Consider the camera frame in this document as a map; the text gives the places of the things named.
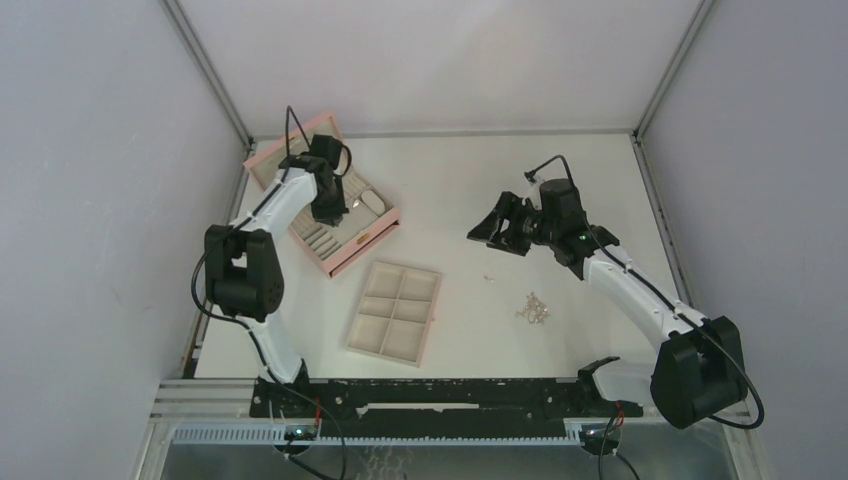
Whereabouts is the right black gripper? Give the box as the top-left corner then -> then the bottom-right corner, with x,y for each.
467,191 -> 559,257

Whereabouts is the pink jewelry box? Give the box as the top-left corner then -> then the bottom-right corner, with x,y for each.
243,113 -> 400,278

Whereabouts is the beige six-compartment tray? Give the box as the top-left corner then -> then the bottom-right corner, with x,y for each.
345,261 -> 442,368

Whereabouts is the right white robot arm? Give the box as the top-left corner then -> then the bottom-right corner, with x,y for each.
467,179 -> 753,429

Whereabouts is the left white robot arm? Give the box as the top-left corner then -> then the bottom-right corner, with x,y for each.
191,135 -> 352,417

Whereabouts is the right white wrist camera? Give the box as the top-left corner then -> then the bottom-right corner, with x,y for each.
524,174 -> 545,206

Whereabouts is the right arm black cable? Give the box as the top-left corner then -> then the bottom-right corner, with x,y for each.
523,154 -> 766,432

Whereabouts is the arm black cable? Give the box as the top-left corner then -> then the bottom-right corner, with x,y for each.
190,104 -> 352,399
523,154 -> 766,432

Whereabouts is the silver chain pile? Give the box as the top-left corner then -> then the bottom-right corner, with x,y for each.
514,291 -> 552,326

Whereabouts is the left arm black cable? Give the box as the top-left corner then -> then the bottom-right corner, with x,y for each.
190,104 -> 352,399

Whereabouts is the black mounting base plate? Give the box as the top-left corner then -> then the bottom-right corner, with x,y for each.
249,378 -> 643,440

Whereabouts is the white slotted cable duct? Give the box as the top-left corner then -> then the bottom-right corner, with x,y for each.
170,423 -> 598,446

